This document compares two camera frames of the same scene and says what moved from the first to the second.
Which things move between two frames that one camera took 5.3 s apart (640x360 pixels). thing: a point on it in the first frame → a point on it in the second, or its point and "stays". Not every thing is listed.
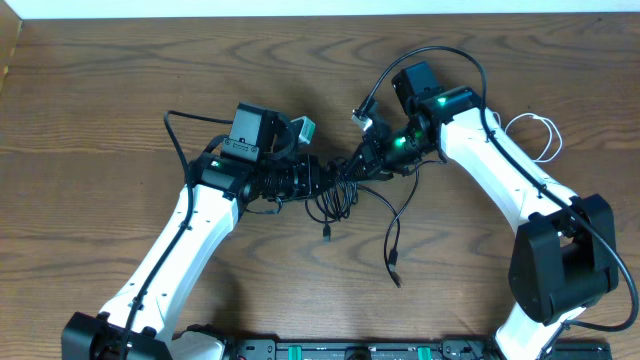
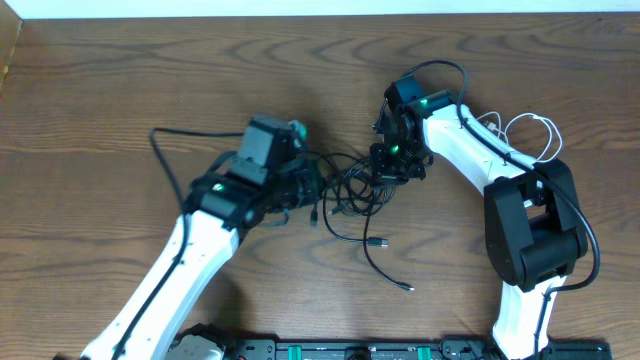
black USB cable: (333, 203) → (371, 242)
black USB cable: (395, 248) → (367, 256)
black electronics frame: (397, 349) stays
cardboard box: (10, 28) stays
